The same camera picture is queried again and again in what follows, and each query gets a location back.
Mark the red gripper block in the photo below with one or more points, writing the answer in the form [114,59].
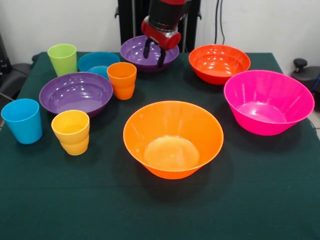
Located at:
[170,41]

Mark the purple plastic bowl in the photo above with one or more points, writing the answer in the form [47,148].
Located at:
[132,50]
[75,92]

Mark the orange plastic cup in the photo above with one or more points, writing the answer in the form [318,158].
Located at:
[122,87]

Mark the large orange plastic bowl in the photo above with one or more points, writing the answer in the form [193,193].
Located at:
[172,170]

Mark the blue plastic bowl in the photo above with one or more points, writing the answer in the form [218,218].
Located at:
[100,60]

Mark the red-orange plastic bowl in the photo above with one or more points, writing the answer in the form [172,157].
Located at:
[220,56]

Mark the lime green plastic cup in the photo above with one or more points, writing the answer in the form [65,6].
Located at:
[62,62]

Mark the yellow plastic cup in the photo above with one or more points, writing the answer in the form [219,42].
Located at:
[72,142]

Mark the large pink plastic bowl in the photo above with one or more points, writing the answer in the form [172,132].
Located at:
[262,125]

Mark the black chair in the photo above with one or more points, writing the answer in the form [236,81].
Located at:
[15,75]

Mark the black knobbed equipment stand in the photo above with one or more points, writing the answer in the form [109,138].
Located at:
[302,75]

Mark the blue plastic cup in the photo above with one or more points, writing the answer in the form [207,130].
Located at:
[22,127]

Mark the dark green table cloth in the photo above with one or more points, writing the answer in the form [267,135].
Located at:
[75,200]

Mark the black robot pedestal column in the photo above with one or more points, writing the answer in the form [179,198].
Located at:
[127,20]

